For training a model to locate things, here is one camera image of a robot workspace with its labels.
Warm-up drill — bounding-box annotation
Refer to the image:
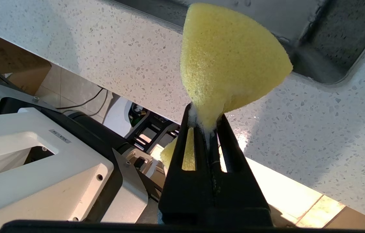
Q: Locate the stainless steel sink basin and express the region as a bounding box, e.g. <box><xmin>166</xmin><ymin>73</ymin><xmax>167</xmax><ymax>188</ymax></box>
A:
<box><xmin>115</xmin><ymin>0</ymin><xmax>365</xmax><ymax>85</ymax></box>

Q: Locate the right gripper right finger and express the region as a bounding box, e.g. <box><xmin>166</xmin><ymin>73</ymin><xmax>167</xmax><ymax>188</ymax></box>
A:
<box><xmin>209</xmin><ymin>113</ymin><xmax>273</xmax><ymax>226</ymax></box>

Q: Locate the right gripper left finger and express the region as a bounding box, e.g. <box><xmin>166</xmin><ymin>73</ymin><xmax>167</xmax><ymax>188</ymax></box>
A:
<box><xmin>158</xmin><ymin>103</ymin><xmax>216</xmax><ymax>226</ymax></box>

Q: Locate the yellow fish-shaped sponge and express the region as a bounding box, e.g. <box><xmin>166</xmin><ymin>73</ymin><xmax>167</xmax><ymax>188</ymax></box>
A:
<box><xmin>160</xmin><ymin>3</ymin><xmax>294</xmax><ymax>171</ymax></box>

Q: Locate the thin black floor cable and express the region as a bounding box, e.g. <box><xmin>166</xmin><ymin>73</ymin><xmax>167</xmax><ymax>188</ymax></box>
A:
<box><xmin>56</xmin><ymin>87</ymin><xmax>109</xmax><ymax>117</ymax></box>

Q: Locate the brown cardboard box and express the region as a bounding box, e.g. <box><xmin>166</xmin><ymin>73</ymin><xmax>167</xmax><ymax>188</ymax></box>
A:
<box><xmin>0</xmin><ymin>28</ymin><xmax>52</xmax><ymax>96</ymax></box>

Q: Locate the white black robot chassis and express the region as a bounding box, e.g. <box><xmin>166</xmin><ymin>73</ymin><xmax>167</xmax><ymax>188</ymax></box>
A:
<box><xmin>0</xmin><ymin>63</ymin><xmax>183</xmax><ymax>233</ymax></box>

